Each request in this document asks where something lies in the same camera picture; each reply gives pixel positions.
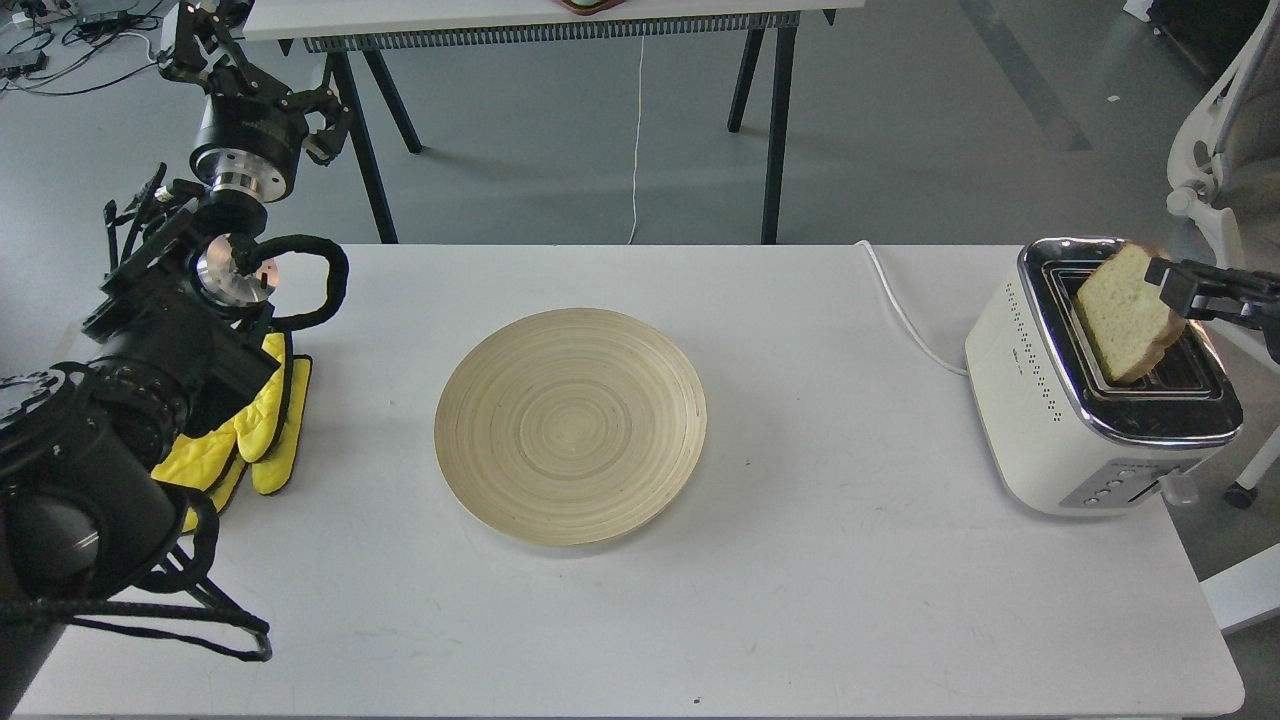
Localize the yellow oven mitt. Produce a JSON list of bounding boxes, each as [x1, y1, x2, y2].
[[151, 332, 314, 512]]

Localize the black floor cables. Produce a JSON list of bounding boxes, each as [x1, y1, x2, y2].
[[0, 0, 166, 97]]

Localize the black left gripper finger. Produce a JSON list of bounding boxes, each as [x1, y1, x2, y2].
[[157, 1, 251, 94], [270, 85, 355, 167]]

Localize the white office chair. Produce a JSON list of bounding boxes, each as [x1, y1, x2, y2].
[[1166, 0, 1280, 511]]

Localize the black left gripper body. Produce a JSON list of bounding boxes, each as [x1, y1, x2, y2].
[[189, 79, 305, 202]]

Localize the cream white toaster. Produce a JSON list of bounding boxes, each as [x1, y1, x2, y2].
[[965, 237, 1244, 518]]

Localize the round bamboo plate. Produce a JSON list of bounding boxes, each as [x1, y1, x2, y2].
[[434, 307, 709, 547]]

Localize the white toaster power cable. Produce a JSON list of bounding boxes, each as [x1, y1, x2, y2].
[[855, 240, 969, 378]]

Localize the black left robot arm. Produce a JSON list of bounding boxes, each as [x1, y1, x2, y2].
[[1, 1, 355, 717]]

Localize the slice of bread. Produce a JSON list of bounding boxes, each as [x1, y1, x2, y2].
[[1075, 242, 1187, 386]]

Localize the thin white hanging cable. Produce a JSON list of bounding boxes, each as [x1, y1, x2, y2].
[[626, 36, 645, 245]]

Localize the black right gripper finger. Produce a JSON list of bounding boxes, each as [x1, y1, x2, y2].
[[1190, 300, 1279, 331], [1146, 259, 1279, 320]]

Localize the white background table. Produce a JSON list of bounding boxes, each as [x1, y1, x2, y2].
[[244, 1, 850, 245]]

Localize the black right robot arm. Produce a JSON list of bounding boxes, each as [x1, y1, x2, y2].
[[1146, 258, 1279, 363]]

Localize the brown object on background table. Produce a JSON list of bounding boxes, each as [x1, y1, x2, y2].
[[556, 0, 625, 15]]

